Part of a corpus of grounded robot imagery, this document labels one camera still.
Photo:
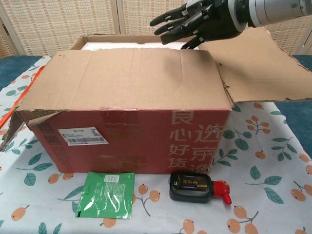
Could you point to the floral pattern tablecloth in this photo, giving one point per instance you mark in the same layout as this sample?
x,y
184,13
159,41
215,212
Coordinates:
x,y
268,158

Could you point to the white foam packing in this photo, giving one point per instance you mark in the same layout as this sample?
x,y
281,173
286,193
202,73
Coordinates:
x,y
136,45

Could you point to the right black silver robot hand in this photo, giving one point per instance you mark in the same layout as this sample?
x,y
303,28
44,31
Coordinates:
x,y
219,19

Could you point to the red cardboard shipping box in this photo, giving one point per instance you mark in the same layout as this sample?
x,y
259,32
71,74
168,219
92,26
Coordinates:
x,y
136,83

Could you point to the green foil sachet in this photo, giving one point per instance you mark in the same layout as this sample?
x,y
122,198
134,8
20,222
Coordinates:
x,y
107,195

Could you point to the woven rattan folding screen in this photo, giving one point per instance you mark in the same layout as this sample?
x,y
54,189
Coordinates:
x,y
61,19

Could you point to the black ink bottle red cap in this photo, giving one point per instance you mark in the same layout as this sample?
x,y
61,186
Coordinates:
x,y
190,187

